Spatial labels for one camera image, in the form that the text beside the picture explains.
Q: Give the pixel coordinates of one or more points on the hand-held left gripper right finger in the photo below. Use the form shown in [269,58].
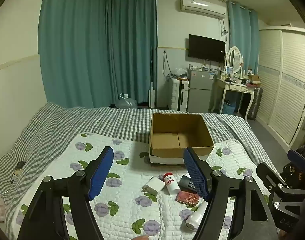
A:
[196,175]

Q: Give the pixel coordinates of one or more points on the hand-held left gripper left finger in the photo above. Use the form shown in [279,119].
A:
[101,175]

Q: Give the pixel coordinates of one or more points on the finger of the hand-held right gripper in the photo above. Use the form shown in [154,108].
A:
[270,180]
[298,158]

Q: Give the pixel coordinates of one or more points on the black remote control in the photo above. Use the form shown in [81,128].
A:
[186,183]

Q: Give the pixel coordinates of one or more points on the white charger adapter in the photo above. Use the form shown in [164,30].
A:
[155,185]

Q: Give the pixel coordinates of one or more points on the white hair dryer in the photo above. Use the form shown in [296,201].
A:
[195,220]

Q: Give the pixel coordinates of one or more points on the brown cardboard box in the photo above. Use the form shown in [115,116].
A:
[167,140]

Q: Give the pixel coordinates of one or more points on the red patterned wallet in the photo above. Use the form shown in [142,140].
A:
[188,198]

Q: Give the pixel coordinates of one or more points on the white pill bottle red cap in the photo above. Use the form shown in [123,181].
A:
[172,185]

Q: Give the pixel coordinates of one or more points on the white floral quilt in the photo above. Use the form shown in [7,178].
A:
[132,212]

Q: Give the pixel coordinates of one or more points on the grey checked bedsheet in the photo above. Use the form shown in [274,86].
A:
[92,122]

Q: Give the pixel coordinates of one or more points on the dark suitcase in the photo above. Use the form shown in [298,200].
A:
[255,102]

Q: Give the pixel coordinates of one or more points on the blue plastic basket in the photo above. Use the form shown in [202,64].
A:
[228,108]

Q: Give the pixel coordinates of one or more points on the white louvred wardrobe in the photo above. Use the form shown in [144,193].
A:
[285,85]

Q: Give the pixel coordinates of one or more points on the clear water jug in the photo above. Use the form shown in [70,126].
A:
[126,102]

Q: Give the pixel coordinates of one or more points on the white suitcase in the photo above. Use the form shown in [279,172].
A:
[178,95]

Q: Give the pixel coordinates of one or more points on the grey small fridge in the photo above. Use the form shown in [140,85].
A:
[198,92]

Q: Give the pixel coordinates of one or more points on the small brown box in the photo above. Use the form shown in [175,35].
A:
[255,78]

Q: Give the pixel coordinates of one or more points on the white flat mop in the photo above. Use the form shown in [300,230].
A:
[151,92]

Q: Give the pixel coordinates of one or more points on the white dressing table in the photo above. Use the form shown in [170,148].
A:
[236,87]

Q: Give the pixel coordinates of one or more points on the clear plastic bag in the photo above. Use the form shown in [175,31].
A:
[180,72]

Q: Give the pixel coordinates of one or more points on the white oval mirror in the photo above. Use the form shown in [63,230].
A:
[234,58]

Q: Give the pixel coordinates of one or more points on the teal curtain beside mop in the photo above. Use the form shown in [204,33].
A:
[132,47]

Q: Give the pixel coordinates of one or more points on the wide teal curtain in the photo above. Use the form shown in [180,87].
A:
[72,45]

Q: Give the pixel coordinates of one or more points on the teal curtain beside wardrobe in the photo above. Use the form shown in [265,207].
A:
[242,37]

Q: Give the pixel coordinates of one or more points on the white air conditioner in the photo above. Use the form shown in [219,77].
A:
[202,7]

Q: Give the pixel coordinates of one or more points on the small picture frame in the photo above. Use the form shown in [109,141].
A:
[230,71]

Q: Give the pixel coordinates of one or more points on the black wall television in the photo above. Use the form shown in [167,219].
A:
[206,48]

